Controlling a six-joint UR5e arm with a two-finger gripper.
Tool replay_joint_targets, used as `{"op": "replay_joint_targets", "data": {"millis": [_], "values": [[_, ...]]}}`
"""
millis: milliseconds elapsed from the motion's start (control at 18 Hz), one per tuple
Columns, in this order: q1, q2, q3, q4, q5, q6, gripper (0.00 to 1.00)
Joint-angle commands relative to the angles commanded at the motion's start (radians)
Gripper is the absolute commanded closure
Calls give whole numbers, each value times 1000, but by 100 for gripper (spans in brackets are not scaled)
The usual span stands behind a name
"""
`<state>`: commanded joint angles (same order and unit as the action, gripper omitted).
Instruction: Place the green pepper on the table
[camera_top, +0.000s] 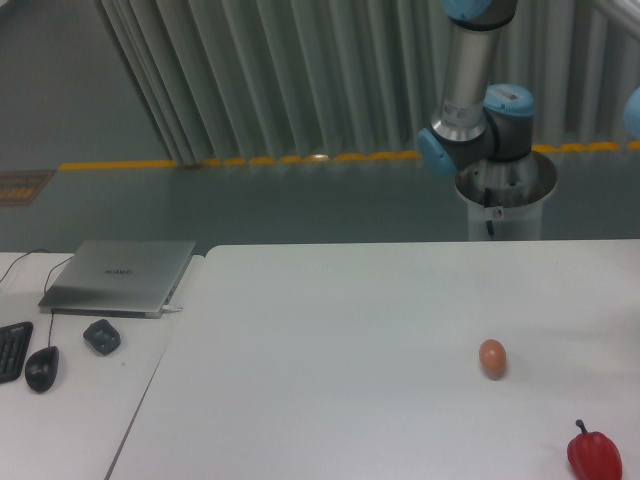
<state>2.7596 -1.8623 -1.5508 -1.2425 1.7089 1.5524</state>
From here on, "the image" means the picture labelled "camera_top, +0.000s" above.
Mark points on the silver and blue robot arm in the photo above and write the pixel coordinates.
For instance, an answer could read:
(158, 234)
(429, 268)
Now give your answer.
(465, 90)

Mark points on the red bell pepper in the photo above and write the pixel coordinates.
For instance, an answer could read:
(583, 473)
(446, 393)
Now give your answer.
(593, 456)

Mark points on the grey pleated curtain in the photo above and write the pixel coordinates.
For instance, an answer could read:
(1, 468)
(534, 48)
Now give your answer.
(249, 80)

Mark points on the brown egg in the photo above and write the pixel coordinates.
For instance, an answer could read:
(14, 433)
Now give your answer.
(493, 359)

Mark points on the closed silver laptop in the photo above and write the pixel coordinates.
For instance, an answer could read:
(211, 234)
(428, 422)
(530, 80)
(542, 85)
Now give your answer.
(119, 278)

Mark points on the small black gadget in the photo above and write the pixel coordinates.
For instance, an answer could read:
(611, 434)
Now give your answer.
(102, 337)

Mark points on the black computer mouse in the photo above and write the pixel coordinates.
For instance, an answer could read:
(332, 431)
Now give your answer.
(41, 369)

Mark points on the black keyboard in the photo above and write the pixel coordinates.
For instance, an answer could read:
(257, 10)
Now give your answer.
(14, 344)

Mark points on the white cylindrical robot pedestal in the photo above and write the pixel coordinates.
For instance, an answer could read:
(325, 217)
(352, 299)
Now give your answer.
(505, 200)

